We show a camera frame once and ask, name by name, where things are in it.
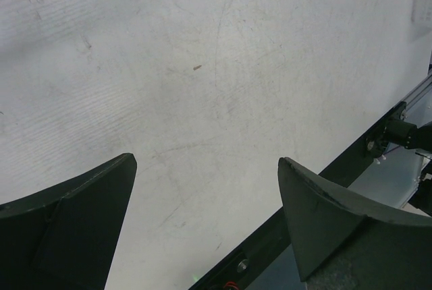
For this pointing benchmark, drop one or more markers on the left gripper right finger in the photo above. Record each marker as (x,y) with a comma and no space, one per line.
(390,248)

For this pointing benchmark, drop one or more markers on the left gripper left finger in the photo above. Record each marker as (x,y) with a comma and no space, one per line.
(65,236)

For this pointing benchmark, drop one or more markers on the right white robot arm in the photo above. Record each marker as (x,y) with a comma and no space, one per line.
(401,133)

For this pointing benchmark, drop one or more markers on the aluminium front rail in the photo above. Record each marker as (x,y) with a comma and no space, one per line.
(370,166)

